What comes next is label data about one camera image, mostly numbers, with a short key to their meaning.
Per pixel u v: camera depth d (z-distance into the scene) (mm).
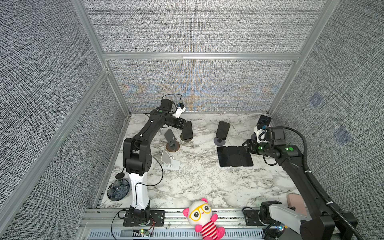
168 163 872
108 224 723
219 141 1033
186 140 1027
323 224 369
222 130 902
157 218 735
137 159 529
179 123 832
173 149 979
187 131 964
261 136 687
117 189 811
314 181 440
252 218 732
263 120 955
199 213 687
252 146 679
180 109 849
